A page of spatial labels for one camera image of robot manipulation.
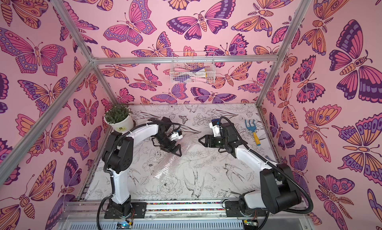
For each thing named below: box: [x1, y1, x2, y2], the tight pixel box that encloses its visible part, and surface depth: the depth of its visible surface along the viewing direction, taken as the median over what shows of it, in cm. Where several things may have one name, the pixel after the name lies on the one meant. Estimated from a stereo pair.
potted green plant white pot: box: [103, 104, 134, 133], surface depth 94 cm
